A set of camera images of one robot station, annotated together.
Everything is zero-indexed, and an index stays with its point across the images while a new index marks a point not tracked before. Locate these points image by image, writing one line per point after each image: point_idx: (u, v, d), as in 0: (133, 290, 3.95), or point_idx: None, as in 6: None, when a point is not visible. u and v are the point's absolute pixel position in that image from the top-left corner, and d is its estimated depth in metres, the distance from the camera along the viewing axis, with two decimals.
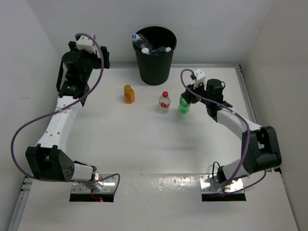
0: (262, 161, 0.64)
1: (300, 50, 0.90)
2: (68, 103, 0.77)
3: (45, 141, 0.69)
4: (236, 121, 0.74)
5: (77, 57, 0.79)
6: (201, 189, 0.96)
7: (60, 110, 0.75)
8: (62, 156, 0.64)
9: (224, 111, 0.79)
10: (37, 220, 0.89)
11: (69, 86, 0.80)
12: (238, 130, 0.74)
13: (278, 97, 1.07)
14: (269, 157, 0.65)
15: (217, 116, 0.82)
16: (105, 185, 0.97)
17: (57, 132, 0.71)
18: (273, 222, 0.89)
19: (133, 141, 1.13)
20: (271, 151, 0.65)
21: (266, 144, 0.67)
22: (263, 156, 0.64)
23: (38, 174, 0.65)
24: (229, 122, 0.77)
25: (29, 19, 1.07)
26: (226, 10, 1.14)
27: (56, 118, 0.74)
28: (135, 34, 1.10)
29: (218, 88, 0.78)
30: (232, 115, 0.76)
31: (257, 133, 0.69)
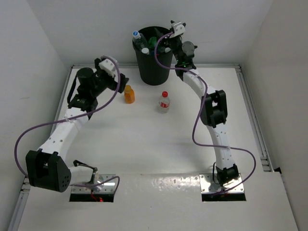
0: (215, 117, 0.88)
1: (299, 49, 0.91)
2: (74, 113, 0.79)
3: (46, 147, 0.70)
4: (197, 84, 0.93)
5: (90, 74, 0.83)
6: (202, 189, 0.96)
7: (67, 119, 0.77)
8: (61, 165, 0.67)
9: (189, 74, 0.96)
10: (37, 221, 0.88)
11: (78, 99, 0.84)
12: (198, 92, 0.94)
13: (277, 97, 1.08)
14: (219, 113, 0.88)
15: (183, 76, 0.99)
16: (105, 185, 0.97)
17: (60, 139, 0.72)
18: (273, 223, 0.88)
19: (133, 141, 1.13)
20: (220, 109, 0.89)
21: (218, 103, 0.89)
22: (214, 113, 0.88)
23: (34, 179, 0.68)
24: (192, 83, 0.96)
25: (29, 20, 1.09)
26: (224, 10, 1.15)
27: (61, 126, 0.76)
28: (137, 32, 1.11)
29: (189, 55, 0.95)
30: (195, 79, 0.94)
31: (212, 96, 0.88)
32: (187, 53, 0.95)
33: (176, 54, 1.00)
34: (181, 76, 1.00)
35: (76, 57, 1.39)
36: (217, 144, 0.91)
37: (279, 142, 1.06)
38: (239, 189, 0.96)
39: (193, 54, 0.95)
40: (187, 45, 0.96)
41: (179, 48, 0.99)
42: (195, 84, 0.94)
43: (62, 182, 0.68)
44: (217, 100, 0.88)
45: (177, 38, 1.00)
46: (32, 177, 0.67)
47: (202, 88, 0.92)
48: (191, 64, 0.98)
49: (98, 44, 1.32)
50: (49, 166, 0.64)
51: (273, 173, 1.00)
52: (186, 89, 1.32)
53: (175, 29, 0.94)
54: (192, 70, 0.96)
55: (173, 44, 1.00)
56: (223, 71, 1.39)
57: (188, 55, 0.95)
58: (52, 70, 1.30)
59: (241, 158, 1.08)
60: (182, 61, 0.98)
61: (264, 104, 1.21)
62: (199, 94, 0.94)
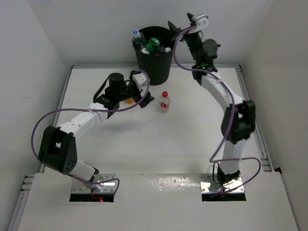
0: (240, 132, 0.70)
1: (299, 49, 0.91)
2: (97, 107, 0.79)
3: (66, 126, 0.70)
4: (220, 90, 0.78)
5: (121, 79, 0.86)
6: (202, 189, 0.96)
7: (90, 110, 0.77)
8: (72, 147, 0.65)
9: (210, 79, 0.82)
10: (37, 221, 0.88)
11: (103, 98, 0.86)
12: (221, 100, 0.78)
13: (277, 97, 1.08)
14: (246, 127, 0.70)
15: (201, 80, 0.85)
16: (105, 185, 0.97)
17: (79, 124, 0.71)
18: (273, 223, 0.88)
19: (133, 141, 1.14)
20: (247, 121, 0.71)
21: (244, 115, 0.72)
22: (240, 126, 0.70)
23: (44, 153, 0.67)
24: (213, 89, 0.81)
25: (29, 20, 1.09)
26: (224, 10, 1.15)
27: (83, 114, 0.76)
28: (137, 31, 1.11)
29: (211, 56, 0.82)
30: (217, 84, 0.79)
31: (238, 106, 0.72)
32: (209, 53, 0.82)
33: (195, 54, 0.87)
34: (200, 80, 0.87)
35: (76, 57, 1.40)
36: (231, 157, 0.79)
37: (279, 141, 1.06)
38: (239, 189, 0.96)
39: (215, 55, 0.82)
40: (210, 44, 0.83)
41: (198, 47, 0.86)
42: (216, 91, 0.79)
43: (66, 165, 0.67)
44: (244, 111, 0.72)
45: (196, 35, 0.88)
46: (43, 151, 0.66)
47: (226, 96, 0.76)
48: (211, 66, 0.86)
49: (98, 44, 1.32)
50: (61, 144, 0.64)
51: (273, 173, 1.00)
52: (186, 88, 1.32)
53: (198, 24, 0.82)
54: (214, 74, 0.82)
55: (191, 42, 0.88)
56: (223, 71, 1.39)
57: (209, 55, 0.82)
58: (52, 70, 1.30)
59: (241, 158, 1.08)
60: (201, 61, 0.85)
61: (264, 104, 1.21)
62: (222, 103, 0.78)
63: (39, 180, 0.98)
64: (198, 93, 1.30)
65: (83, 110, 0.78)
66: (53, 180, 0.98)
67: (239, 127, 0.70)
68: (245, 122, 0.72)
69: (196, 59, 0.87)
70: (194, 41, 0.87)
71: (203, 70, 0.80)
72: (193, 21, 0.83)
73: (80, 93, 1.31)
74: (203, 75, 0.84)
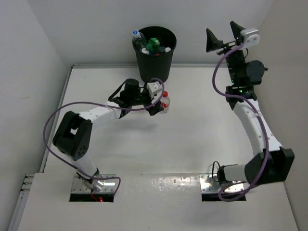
0: (267, 180, 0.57)
1: (299, 49, 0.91)
2: (113, 104, 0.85)
3: (84, 114, 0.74)
4: (255, 127, 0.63)
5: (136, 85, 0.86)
6: (202, 189, 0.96)
7: (107, 105, 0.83)
8: (87, 134, 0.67)
9: (245, 108, 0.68)
10: (37, 221, 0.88)
11: (118, 99, 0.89)
12: (253, 138, 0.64)
13: (277, 97, 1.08)
14: (275, 177, 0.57)
15: (235, 105, 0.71)
16: (105, 185, 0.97)
17: (96, 114, 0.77)
18: (273, 223, 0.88)
19: (133, 141, 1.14)
20: (279, 171, 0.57)
21: (277, 163, 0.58)
22: (269, 174, 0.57)
23: (59, 136, 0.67)
24: (246, 122, 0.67)
25: (30, 21, 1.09)
26: (224, 10, 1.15)
27: (100, 108, 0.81)
28: (137, 31, 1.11)
29: (254, 81, 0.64)
30: (254, 119, 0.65)
31: (272, 152, 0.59)
32: (252, 77, 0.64)
33: (234, 73, 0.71)
34: (233, 105, 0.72)
35: (76, 57, 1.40)
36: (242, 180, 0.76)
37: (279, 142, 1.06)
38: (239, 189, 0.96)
39: (259, 81, 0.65)
40: (256, 65, 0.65)
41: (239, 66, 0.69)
42: (250, 125, 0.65)
43: (79, 151, 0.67)
44: (278, 159, 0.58)
45: (240, 51, 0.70)
46: (58, 133, 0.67)
47: (262, 135, 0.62)
48: (250, 91, 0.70)
49: (98, 44, 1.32)
50: (79, 128, 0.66)
51: None
52: (186, 89, 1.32)
53: (245, 41, 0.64)
54: (253, 104, 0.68)
55: (233, 57, 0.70)
56: (223, 71, 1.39)
57: (252, 80, 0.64)
58: (53, 70, 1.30)
59: (241, 158, 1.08)
60: (239, 84, 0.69)
61: (264, 105, 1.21)
62: (252, 139, 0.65)
63: (38, 180, 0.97)
64: (199, 93, 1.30)
65: (100, 106, 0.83)
66: (53, 180, 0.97)
67: (266, 176, 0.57)
68: (276, 171, 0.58)
69: (233, 80, 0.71)
70: (236, 57, 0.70)
71: (240, 97, 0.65)
72: (240, 36, 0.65)
73: (80, 93, 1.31)
74: (237, 101, 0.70)
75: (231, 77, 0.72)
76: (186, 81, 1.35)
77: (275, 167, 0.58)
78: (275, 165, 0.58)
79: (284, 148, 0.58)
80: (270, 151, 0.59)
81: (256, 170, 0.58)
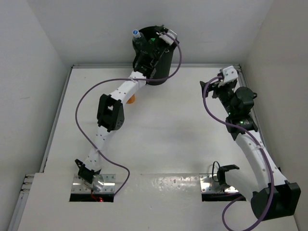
0: (274, 215, 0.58)
1: (300, 50, 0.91)
2: (137, 76, 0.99)
3: (115, 94, 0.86)
4: (259, 160, 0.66)
5: (150, 51, 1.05)
6: (202, 189, 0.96)
7: (132, 79, 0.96)
8: (121, 111, 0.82)
9: (248, 140, 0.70)
10: (37, 221, 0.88)
11: (141, 66, 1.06)
12: (257, 172, 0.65)
13: (278, 98, 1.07)
14: (283, 212, 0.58)
15: (237, 137, 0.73)
16: (105, 185, 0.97)
17: (124, 92, 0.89)
18: (273, 223, 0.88)
19: (133, 141, 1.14)
20: (286, 206, 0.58)
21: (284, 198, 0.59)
22: (276, 210, 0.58)
23: (100, 114, 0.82)
24: (249, 154, 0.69)
25: (29, 20, 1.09)
26: (224, 10, 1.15)
27: (126, 83, 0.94)
28: (137, 31, 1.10)
29: (248, 103, 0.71)
30: (256, 150, 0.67)
31: (277, 186, 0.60)
32: (244, 100, 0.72)
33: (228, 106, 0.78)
34: (235, 137, 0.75)
35: (76, 57, 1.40)
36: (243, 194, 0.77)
37: (279, 142, 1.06)
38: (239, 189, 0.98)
39: (251, 103, 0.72)
40: (245, 92, 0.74)
41: (231, 98, 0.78)
42: (253, 159, 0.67)
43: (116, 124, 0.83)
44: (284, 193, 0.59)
45: (229, 87, 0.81)
46: (100, 113, 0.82)
47: (265, 169, 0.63)
48: (250, 121, 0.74)
49: (98, 44, 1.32)
50: (114, 109, 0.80)
51: None
52: (186, 88, 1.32)
53: (224, 75, 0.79)
54: (254, 135, 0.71)
55: (224, 95, 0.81)
56: None
57: (245, 103, 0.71)
58: (52, 70, 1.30)
59: (242, 159, 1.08)
60: (236, 112, 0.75)
61: (265, 105, 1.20)
62: (256, 171, 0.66)
63: (38, 180, 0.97)
64: (198, 93, 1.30)
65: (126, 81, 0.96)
66: (53, 181, 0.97)
67: (273, 211, 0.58)
68: (283, 205, 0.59)
69: (229, 111, 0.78)
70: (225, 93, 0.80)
71: (241, 128, 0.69)
72: (220, 72, 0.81)
73: (80, 93, 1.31)
74: (239, 133, 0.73)
75: (227, 111, 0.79)
76: (186, 81, 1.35)
77: (282, 201, 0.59)
78: (282, 199, 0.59)
79: (289, 183, 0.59)
80: (275, 186, 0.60)
81: (262, 205, 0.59)
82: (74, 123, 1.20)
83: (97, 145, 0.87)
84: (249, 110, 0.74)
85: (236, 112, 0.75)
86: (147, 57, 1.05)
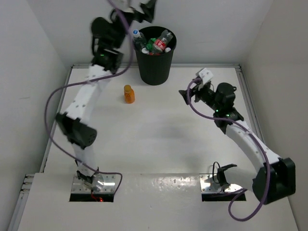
0: (276, 197, 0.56)
1: (299, 49, 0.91)
2: (97, 73, 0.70)
3: (71, 111, 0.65)
4: (250, 144, 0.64)
5: (105, 29, 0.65)
6: (202, 189, 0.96)
7: (89, 81, 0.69)
8: (85, 128, 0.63)
9: (236, 128, 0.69)
10: (37, 220, 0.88)
11: (101, 55, 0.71)
12: (251, 157, 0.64)
13: (278, 97, 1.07)
14: (285, 191, 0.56)
15: (227, 129, 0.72)
16: (105, 185, 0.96)
17: (83, 104, 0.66)
18: (273, 223, 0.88)
19: (133, 141, 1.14)
20: (286, 183, 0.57)
21: (282, 176, 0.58)
22: (277, 190, 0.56)
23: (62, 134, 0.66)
24: (240, 142, 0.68)
25: (29, 20, 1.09)
26: (224, 10, 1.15)
27: (84, 88, 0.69)
28: (137, 31, 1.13)
29: (230, 96, 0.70)
30: (246, 136, 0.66)
31: (273, 164, 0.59)
32: (225, 94, 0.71)
33: (213, 104, 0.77)
34: (224, 130, 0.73)
35: (76, 57, 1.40)
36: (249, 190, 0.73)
37: (279, 142, 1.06)
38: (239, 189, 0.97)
39: (233, 95, 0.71)
40: (224, 86, 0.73)
41: (213, 96, 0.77)
42: (245, 145, 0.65)
43: (87, 140, 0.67)
44: (281, 171, 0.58)
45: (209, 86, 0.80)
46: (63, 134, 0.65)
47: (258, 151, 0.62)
48: (236, 113, 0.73)
49: None
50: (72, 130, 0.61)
51: None
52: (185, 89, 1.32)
53: (201, 76, 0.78)
54: (241, 124, 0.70)
55: (205, 95, 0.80)
56: (223, 71, 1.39)
57: (227, 96, 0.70)
58: (52, 70, 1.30)
59: (242, 159, 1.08)
60: (221, 107, 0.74)
61: (265, 104, 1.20)
62: (250, 157, 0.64)
63: (38, 180, 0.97)
64: None
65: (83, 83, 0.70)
66: (53, 180, 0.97)
67: (274, 191, 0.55)
68: (283, 184, 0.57)
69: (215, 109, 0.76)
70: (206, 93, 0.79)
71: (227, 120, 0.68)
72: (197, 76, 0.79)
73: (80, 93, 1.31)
74: (227, 124, 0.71)
75: (213, 109, 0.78)
76: (186, 81, 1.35)
77: (281, 179, 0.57)
78: (280, 178, 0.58)
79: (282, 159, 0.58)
80: (271, 165, 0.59)
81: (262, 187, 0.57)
82: None
83: (80, 158, 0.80)
84: (232, 102, 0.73)
85: (221, 108, 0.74)
86: (105, 40, 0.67)
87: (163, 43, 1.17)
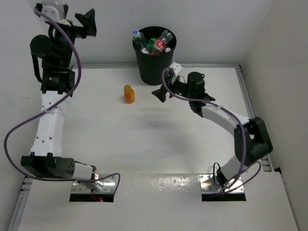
0: (257, 154, 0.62)
1: (300, 49, 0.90)
2: (53, 100, 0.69)
3: (39, 148, 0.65)
4: (224, 116, 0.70)
5: (50, 44, 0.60)
6: (201, 189, 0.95)
7: (46, 111, 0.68)
8: (59, 161, 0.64)
9: (209, 107, 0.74)
10: (37, 220, 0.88)
11: (50, 78, 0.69)
12: (227, 126, 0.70)
13: (278, 97, 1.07)
14: (263, 148, 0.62)
15: (202, 110, 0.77)
16: (105, 185, 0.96)
17: (49, 136, 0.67)
18: (273, 223, 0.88)
19: (133, 141, 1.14)
20: (262, 141, 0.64)
21: (256, 135, 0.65)
22: (256, 147, 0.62)
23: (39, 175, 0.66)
24: (216, 118, 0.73)
25: (29, 20, 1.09)
26: (224, 10, 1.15)
27: (44, 120, 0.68)
28: (137, 31, 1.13)
29: (200, 83, 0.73)
30: (218, 110, 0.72)
31: (246, 125, 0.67)
32: (195, 81, 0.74)
33: (187, 94, 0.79)
34: (202, 113, 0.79)
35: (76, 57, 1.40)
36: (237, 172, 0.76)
37: (280, 142, 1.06)
38: (239, 189, 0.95)
39: (202, 80, 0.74)
40: (192, 74, 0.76)
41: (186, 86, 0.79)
42: (220, 118, 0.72)
43: (66, 173, 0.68)
44: (254, 131, 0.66)
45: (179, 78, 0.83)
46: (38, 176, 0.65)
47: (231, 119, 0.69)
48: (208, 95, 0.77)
49: (98, 44, 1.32)
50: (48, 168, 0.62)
51: (273, 173, 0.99)
52: None
53: (172, 68, 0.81)
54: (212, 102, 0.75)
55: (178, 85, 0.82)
56: (223, 71, 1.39)
57: (198, 83, 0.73)
58: None
59: None
60: (195, 94, 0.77)
61: (265, 104, 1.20)
62: (227, 127, 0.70)
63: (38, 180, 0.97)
64: None
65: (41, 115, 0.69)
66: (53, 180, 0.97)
67: (253, 148, 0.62)
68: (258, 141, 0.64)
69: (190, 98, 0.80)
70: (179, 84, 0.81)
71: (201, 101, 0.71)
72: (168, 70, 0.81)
73: (80, 93, 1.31)
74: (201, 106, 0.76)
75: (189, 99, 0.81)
76: None
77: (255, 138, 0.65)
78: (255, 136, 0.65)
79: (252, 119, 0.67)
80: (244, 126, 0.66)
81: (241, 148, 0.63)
82: (74, 123, 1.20)
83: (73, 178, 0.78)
84: (203, 87, 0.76)
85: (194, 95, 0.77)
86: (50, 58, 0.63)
87: (163, 43, 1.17)
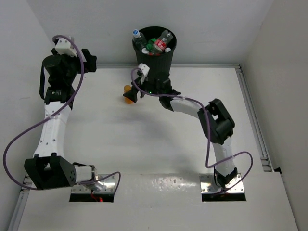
0: (222, 129, 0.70)
1: (299, 49, 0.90)
2: (56, 108, 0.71)
3: (43, 150, 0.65)
4: (187, 104, 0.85)
5: (59, 58, 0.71)
6: (201, 189, 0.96)
7: (50, 117, 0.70)
8: (63, 162, 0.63)
9: (176, 99, 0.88)
10: (37, 220, 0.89)
11: (53, 91, 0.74)
12: (192, 111, 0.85)
13: (278, 97, 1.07)
14: (225, 123, 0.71)
15: (172, 105, 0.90)
16: (105, 185, 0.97)
17: (53, 138, 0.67)
18: (273, 223, 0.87)
19: (133, 140, 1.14)
20: (224, 118, 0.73)
21: (219, 115, 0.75)
22: (219, 124, 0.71)
23: (40, 184, 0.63)
24: (183, 107, 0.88)
25: (29, 20, 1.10)
26: (224, 9, 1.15)
27: (48, 125, 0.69)
28: (137, 31, 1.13)
29: (166, 81, 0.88)
30: (183, 100, 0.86)
31: (208, 108, 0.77)
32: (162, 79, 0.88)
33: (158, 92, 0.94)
34: (172, 107, 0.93)
35: None
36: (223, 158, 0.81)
37: (279, 142, 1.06)
38: (239, 189, 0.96)
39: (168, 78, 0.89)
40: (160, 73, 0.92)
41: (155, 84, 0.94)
42: (186, 106, 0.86)
43: (69, 176, 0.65)
44: (216, 112, 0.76)
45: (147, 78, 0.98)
46: (39, 182, 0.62)
47: (193, 104, 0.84)
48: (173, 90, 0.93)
49: (98, 44, 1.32)
50: (52, 166, 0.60)
51: (273, 173, 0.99)
52: (186, 88, 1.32)
53: (141, 69, 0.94)
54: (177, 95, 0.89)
55: (148, 84, 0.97)
56: (223, 71, 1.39)
57: (164, 81, 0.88)
58: None
59: (242, 159, 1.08)
60: (164, 91, 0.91)
61: (264, 105, 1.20)
62: (193, 112, 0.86)
63: None
64: (198, 94, 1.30)
65: (44, 122, 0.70)
66: None
67: (216, 125, 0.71)
68: (221, 120, 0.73)
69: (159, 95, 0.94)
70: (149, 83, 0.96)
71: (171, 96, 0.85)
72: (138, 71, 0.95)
73: (80, 93, 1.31)
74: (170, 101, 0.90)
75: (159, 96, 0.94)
76: (186, 81, 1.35)
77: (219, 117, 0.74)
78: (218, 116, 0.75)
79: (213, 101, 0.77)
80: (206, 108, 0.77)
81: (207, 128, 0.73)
82: (74, 122, 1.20)
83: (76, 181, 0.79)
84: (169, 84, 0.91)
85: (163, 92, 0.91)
86: (56, 71, 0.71)
87: (163, 43, 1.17)
